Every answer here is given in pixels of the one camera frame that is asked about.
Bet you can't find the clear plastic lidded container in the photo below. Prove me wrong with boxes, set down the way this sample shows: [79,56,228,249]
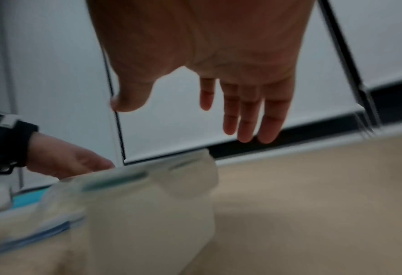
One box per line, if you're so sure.
[80,148,220,275]

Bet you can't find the person's right hand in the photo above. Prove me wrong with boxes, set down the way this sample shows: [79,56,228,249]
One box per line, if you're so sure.
[85,0,315,145]

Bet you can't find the clear zip bag blue stripe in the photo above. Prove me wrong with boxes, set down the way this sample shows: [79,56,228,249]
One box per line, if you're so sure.
[0,178,91,275]

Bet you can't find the narrow white roller blind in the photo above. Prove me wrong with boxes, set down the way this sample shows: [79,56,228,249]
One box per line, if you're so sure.
[2,0,125,190]

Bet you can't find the person's left hand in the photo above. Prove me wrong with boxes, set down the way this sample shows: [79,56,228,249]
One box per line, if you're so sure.
[27,131,116,179]

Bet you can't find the thin blind cords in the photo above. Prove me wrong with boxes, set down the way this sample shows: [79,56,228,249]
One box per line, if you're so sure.
[353,106,384,139]

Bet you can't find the teal flat object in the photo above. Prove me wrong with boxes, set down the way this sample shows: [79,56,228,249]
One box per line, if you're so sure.
[11,186,53,208]

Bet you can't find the metal bead blind chain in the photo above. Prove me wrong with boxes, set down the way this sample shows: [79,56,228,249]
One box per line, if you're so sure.
[100,47,128,165]

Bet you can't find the wide white roller blind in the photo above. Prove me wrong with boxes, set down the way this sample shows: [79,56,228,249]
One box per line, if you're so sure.
[112,0,364,165]

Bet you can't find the black window frame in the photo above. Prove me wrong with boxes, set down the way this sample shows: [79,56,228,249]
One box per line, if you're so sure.
[206,0,402,159]

